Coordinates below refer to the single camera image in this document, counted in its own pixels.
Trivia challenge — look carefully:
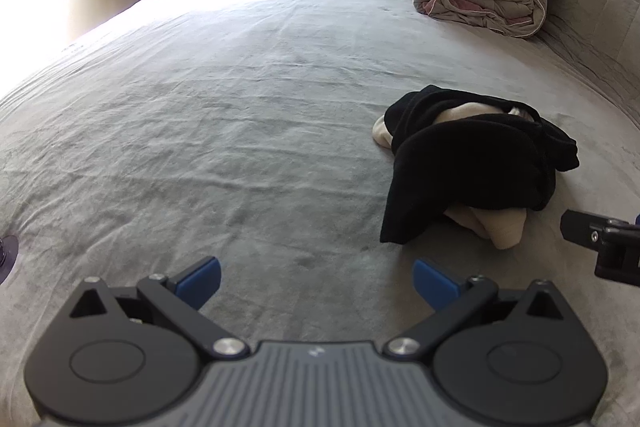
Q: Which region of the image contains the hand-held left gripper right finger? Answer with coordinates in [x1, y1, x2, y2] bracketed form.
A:
[382, 258, 571, 362]

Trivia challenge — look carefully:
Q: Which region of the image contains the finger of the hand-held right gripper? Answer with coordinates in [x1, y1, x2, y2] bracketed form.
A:
[560, 209, 640, 280]

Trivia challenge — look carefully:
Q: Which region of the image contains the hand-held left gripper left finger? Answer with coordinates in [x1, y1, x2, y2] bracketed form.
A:
[67, 256, 251, 362]

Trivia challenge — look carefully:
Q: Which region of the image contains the black and cream sweatshirt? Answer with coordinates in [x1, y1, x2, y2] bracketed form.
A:
[372, 84, 581, 250]

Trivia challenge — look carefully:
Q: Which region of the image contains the dark round object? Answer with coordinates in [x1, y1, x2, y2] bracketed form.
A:
[0, 234, 20, 284]

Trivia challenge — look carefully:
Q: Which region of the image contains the grey quilted headboard cover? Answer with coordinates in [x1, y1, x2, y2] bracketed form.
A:
[520, 0, 640, 128]

